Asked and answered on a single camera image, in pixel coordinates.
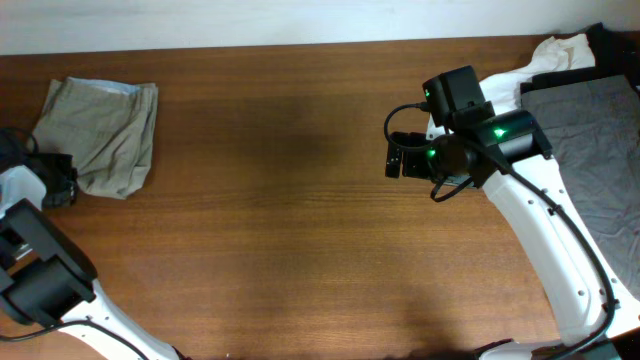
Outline khaki green shorts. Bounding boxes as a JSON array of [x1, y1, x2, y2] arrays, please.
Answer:
[[33, 77, 159, 200]]

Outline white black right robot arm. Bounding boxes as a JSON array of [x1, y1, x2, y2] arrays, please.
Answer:
[[384, 66, 639, 359]]

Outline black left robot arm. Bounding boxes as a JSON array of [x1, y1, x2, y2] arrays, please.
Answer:
[[1, 127, 183, 360]]

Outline white cloth garment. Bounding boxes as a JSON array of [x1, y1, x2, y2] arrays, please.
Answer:
[[480, 33, 595, 115]]

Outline grey shorts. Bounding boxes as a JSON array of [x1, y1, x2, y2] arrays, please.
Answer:
[[521, 75, 639, 297]]

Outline black garment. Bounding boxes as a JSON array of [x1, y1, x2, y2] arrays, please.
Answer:
[[520, 23, 639, 94]]

